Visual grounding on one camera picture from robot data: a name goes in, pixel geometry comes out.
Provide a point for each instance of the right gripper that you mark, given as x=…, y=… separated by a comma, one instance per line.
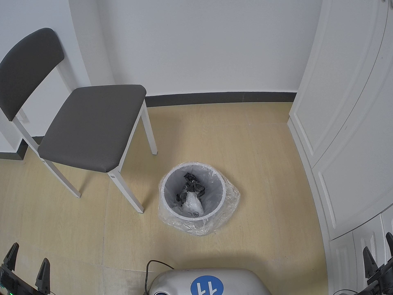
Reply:
x=383, y=278

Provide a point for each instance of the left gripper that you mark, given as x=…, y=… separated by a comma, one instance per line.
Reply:
x=12, y=283

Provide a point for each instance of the clear plastic bag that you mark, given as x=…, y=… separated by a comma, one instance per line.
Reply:
x=227, y=217

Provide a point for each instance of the black plastic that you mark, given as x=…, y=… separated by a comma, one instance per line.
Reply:
x=192, y=184

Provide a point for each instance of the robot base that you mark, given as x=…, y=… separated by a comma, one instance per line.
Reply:
x=184, y=281

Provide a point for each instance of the white trash bin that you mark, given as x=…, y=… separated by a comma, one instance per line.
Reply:
x=172, y=177

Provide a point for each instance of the grey chair with white legs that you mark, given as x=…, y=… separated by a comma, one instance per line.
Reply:
x=98, y=118

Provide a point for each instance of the white wardrobe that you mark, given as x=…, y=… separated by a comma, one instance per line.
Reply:
x=344, y=72

